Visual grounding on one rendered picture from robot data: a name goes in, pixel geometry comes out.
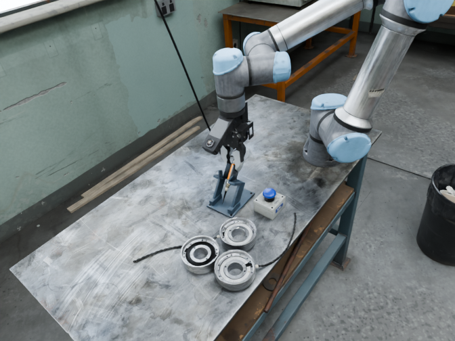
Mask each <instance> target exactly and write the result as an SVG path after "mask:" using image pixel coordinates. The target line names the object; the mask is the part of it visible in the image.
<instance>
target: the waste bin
mask: <svg viewBox="0 0 455 341"><path fill-rule="evenodd" d="M447 186H450V187H452V189H453V190H454V191H455V163H451V164H445V165H443V166H440V167H439V168H438V169H437V170H436V171H435V172H434V173H433V174H432V177H431V182H430V184H429V187H428V190H427V201H426V204H425V209H424V211H423V214H422V219H421V222H420V226H419V229H418V233H417V236H416V241H417V243H418V246H419V248H420V249H421V250H422V251H423V252H424V253H425V254H426V255H427V256H428V257H429V258H431V259H433V260H435V261H437V262H439V263H441V264H444V265H449V266H455V203H454V202H452V201H450V200H449V199H447V198H446V197H445V196H444V195H443V194H442V193H441V192H440V190H447V189H446V187H447Z"/></svg>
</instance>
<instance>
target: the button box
mask: <svg viewBox="0 0 455 341"><path fill-rule="evenodd" d="M285 200H286V196H283V195H281V194H279V193H277V192H276V196H275V197H274V198H271V199H268V198H265V197H264V196H263V192H261V193H260V194H259V195H258V196H257V197H256V198H255V199H254V200H253V204H254V211H255V212H257V213H259V214H261V215H263V216H265V217H267V218H269V219H271V220H274V219H275V218H276V217H277V216H278V214H279V213H280V212H281V211H282V210H283V209H284V207H285Z"/></svg>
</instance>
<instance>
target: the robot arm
mask: <svg viewBox="0 0 455 341"><path fill-rule="evenodd" d="M453 2H454V0H319V1H318V2H316V3H314V4H313V5H310V6H309V7H307V8H305V9H303V10H302V11H300V12H298V13H296V14H295V15H293V16H291V17H289V18H287V19H285V20H284V21H282V22H281V23H279V24H277V25H275V26H273V27H271V28H270V29H268V30H266V31H265V32H262V33H260V32H252V33H251V34H249V35H248V36H247V37H246V38H245V40H244V43H243V49H244V55H245V56H243V55H242V52H241V50H239V49H236V48H225V49H220V50H219V51H217V52H216V53H215V54H214V56H213V74H214V77H215V88H216V94H217V104H218V108H219V114H220V116H219V118H218V119H217V121H216V123H215V124H214V125H213V128H212V129H211V131H210V132H209V134H208V135H207V138H206V139H205V141H204V142H203V144H202V148H203V149H204V150H205V151H206V152H208V153H211V154H213V155H217V154H218V153H220V154H221V157H222V159H223V161H224V162H225V164H227V163H231V162H230V156H231V155H232V154H233V157H234V159H235V161H234V164H235V169H236V170H237V171H238V172H239V171H240V170H241V169H242V166H243V164H244V161H245V160H246V159H247V157H248V155H249V150H246V146H245V145H244V144H243V143H244V142H245V141H246V140H247V139H249V140H250V139H251V138H252V137H253V136H254V130H253V121H251V120H249V119H248V104H247V101H245V93H244V87H247V86H254V85H264V84H270V83H278V82H282V81H287V80H288V79H289V78H290V72H291V65H290V58H289V55H288V54H287V52H285V51H286V50H288V49H290V48H292V47H294V46H295V45H298V44H299V43H302V42H303V41H305V40H307V39H309V38H311V37H312V36H314V35H316V34H318V33H320V32H322V31H323V30H326V29H327V28H330V27H331V26H333V25H335V24H337V23H338V22H340V21H342V20H344V19H346V18H348V17H349V16H352V15H354V14H355V13H357V12H359V11H361V10H363V9H368V10H371V9H373V8H375V7H376V6H379V5H383V4H384V6H383V8H382V10H381V12H380V17H381V20H382V25H381V27H380V29H379V31H378V34H377V36H376V38H375V40H374V42H373V44H372V47H371V48H370V51H369V52H368V55H367V57H366V59H365V61H364V63H363V65H362V67H361V70H360V72H359V74H358V76H357V78H356V80H355V82H354V84H353V86H352V88H351V91H350V93H349V95H348V97H345V96H344V95H340V94H336V93H327V94H322V95H319V96H317V97H315V98H314V99H313V101H312V104H311V118H310V128H309V137H308V138H307V141H306V143H305V145H304V147H303V157H304V159H305V160H306V161H307V162H308V163H310V164H312V165H314V166H319V167H324V168H329V167H334V166H338V165H340V164H342V163H350V162H355V161H356V160H359V159H361V158H363V157H364V156H365V155H366V154H367V153H368V152H369V150H370V147H371V142H370V138H369V136H368V135H369V133H370V132H371V130H372V128H373V126H374V122H373V120H372V116H373V114H374V112H375V111H376V109H377V107H378V105H379V103H380V101H381V100H382V98H383V95H384V94H385V91H386V90H387V88H388V86H389V84H390V82H391V81H392V79H393V77H394V75H395V73H396V72H397V69H398V68H399V65H400V64H401V62H402V60H403V58H404V56H405V54H406V53H407V51H408V49H409V47H410V45H411V43H412V42H413V40H414V38H415V36H416V35H417V34H418V33H420V32H423V31H425V30H426V29H427V27H428V25H429V24H430V22H434V21H436V20H438V19H439V17H440V16H443V15H444V14H445V13H446V12H447V11H448V10H449V9H450V7H451V5H452V4H453ZM247 122H249V124H248V123H247ZM251 127H252V134H251V135H250V128H251ZM234 149H235V150H234Z"/></svg>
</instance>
